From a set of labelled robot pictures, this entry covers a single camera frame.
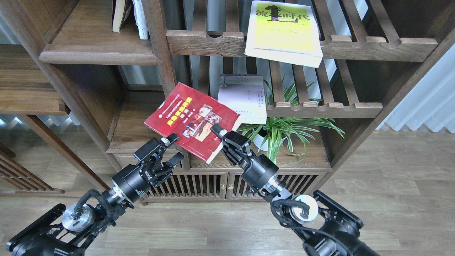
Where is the white curtain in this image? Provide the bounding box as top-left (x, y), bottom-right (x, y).
top-left (376, 46), bottom-right (455, 133)

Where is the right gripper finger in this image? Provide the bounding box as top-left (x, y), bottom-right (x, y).
top-left (210, 123), bottom-right (227, 138)

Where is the yellow cover book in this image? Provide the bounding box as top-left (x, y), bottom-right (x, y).
top-left (244, 0), bottom-right (323, 68)

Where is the upright white book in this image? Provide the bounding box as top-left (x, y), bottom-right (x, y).
top-left (132, 0), bottom-right (149, 39)

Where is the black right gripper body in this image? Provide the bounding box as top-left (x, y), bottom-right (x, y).
top-left (220, 130), bottom-right (279, 191)

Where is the right slatted cabinet door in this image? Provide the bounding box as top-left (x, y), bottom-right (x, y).
top-left (226, 171), bottom-right (326, 201)

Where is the wooden side shelf unit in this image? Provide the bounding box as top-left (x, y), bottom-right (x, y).
top-left (0, 44), bottom-right (111, 194)

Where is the pale purple white book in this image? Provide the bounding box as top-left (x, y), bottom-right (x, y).
top-left (218, 74), bottom-right (267, 124)

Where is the red cover book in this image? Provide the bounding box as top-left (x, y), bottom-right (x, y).
top-left (144, 82), bottom-right (242, 164)

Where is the green spider plant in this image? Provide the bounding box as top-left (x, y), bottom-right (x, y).
top-left (236, 75), bottom-right (345, 165)

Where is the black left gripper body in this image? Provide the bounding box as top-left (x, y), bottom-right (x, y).
top-left (112, 138), bottom-right (174, 202)

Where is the small wooden drawer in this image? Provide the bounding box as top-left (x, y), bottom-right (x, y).
top-left (112, 153), bottom-right (174, 167)

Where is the white plant pot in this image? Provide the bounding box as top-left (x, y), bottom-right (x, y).
top-left (253, 128), bottom-right (270, 152)

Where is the dark wooden bookshelf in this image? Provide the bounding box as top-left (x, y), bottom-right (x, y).
top-left (1, 0), bottom-right (454, 188)

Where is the left slatted cabinet door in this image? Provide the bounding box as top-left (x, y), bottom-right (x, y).
top-left (143, 172), bottom-right (229, 204)

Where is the slatted cabinet door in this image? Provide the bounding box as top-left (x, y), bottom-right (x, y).
top-left (226, 171), bottom-right (326, 201)
top-left (143, 172), bottom-right (229, 204)

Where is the upright tan book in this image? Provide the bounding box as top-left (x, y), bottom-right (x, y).
top-left (112, 0), bottom-right (132, 33)

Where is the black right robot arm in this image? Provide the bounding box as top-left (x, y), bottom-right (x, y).
top-left (211, 124), bottom-right (377, 256)

